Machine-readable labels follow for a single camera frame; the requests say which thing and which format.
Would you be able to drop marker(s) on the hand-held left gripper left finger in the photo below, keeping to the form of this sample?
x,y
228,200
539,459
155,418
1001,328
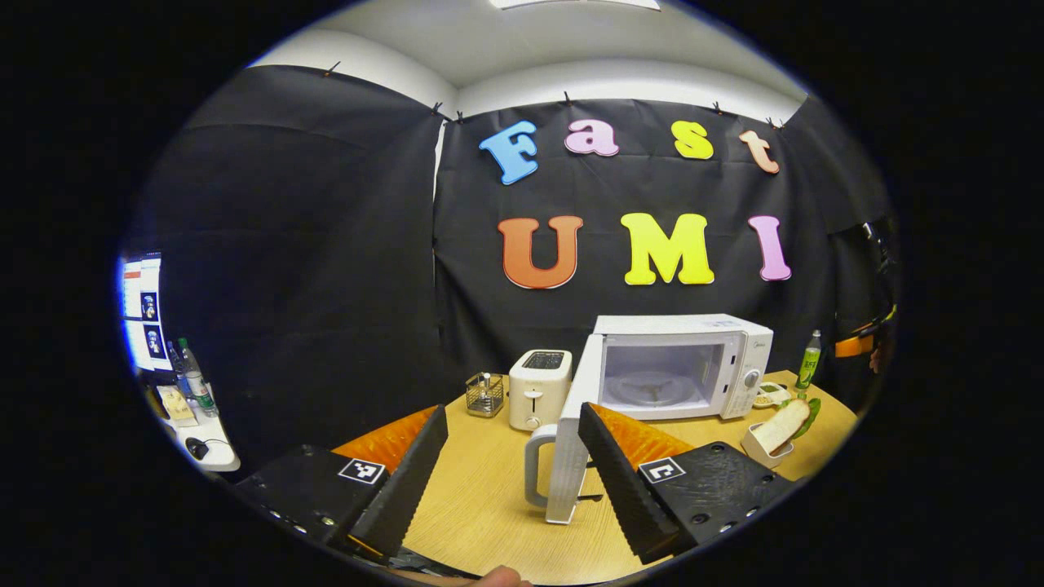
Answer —
x,y
404,489

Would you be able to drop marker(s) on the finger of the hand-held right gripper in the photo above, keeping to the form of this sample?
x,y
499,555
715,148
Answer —
x,y
852,346

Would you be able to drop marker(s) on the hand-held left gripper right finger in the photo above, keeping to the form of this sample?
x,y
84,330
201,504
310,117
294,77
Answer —
x,y
620,489

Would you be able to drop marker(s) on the bread and lettuce sandwich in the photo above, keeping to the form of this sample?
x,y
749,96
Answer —
x,y
783,424

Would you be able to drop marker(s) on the white microwave oven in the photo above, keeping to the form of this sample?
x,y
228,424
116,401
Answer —
x,y
677,326

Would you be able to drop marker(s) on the green drink bottle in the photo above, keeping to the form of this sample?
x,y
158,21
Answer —
x,y
808,367

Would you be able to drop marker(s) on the white divided dish of beans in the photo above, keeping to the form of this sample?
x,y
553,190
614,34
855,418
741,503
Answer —
x,y
771,397

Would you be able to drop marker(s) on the glass turntable plate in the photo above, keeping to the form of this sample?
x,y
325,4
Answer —
x,y
652,390

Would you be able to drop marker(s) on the white toaster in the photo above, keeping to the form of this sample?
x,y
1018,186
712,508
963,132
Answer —
x,y
538,399

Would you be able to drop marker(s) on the white sandwich holder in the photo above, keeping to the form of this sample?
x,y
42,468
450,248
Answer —
x,y
752,447

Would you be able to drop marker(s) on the white side desk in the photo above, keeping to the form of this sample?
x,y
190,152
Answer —
x,y
214,444

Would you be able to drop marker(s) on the black computer mouse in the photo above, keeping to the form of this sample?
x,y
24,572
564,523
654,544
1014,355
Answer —
x,y
197,448

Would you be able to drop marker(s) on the clear water bottle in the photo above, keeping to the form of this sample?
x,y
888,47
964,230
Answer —
x,y
197,383
174,363

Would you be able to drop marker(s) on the yellowish packet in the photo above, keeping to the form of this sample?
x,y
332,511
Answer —
x,y
175,405

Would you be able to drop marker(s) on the black backdrop cloth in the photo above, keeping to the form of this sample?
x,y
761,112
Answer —
x,y
310,244

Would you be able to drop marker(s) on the computer monitor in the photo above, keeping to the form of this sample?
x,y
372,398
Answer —
x,y
140,310

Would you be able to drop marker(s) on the long ceiling light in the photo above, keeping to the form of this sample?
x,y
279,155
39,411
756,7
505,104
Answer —
x,y
575,3

